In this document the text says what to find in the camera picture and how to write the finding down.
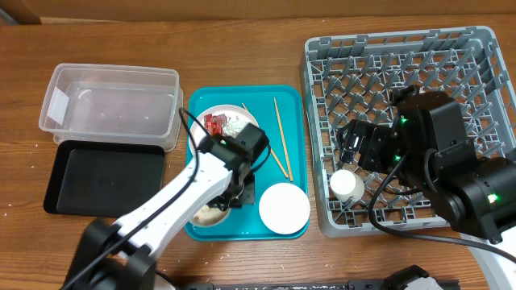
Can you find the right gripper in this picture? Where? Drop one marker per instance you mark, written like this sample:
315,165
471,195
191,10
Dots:
376,135

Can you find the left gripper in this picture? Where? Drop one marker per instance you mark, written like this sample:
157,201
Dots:
248,196

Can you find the grey bowl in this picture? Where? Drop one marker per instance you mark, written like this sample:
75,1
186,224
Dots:
205,219

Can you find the white cup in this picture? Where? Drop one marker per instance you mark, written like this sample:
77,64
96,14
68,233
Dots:
346,185

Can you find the foil ball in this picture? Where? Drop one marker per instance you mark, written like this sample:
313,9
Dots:
234,126

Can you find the red wrapper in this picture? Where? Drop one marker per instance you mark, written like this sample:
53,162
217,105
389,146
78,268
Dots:
214,124

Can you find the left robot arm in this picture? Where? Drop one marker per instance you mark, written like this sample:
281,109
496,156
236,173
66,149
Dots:
123,255

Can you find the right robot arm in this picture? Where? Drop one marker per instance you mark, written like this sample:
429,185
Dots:
427,150

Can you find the rice pile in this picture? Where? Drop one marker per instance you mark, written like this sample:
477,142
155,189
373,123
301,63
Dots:
203,215

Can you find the small white plate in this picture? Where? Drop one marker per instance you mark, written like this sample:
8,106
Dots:
284,208

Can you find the wooden chopstick right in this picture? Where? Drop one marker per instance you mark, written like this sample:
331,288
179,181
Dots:
280,126

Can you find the large white plate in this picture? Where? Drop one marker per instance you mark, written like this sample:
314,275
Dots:
229,110

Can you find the grey dish rack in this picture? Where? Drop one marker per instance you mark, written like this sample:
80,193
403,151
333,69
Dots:
348,77

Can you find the teal plastic tray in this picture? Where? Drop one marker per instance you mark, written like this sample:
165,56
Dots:
244,223

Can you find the black rectangular tray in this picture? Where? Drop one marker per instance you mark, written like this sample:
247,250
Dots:
103,179

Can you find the clear plastic bin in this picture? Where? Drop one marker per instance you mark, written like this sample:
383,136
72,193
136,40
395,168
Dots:
113,104

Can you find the black rail bottom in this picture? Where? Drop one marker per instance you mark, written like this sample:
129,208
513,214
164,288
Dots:
409,278

